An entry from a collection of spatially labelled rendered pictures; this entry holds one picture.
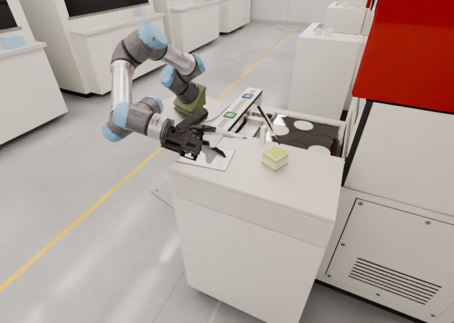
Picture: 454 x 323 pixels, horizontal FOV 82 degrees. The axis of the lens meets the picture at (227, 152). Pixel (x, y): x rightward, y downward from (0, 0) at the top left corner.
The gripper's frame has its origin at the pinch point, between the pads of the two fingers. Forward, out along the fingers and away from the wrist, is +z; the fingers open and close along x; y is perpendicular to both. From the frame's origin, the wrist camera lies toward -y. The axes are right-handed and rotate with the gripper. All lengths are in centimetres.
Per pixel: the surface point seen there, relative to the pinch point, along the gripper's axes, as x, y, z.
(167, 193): -153, -15, -32
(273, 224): -20.8, 13.4, 24.0
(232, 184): -18.0, 5.0, 5.6
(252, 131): -48, -37, 10
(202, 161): -26.0, -2.8, -7.9
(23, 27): -168, -138, -246
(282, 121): -47, -49, 25
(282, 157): -12.7, -9.3, 19.4
